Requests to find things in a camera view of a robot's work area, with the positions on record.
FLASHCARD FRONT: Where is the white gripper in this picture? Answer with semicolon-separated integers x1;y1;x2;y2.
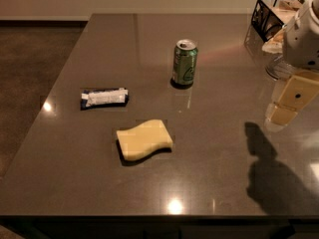
264;0;319;131

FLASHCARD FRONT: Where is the blue white rxbar wrapper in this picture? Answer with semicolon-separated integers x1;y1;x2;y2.
80;88;129;111

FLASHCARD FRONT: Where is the clear glass bowl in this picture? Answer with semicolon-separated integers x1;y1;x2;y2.
265;54;297;81

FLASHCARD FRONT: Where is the green soda can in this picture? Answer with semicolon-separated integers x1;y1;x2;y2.
172;39;198;86

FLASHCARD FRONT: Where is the yellow sponge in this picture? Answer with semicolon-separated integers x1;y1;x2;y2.
117;119;173;161

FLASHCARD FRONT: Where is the black wire basket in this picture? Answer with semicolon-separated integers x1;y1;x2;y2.
251;0;303;42

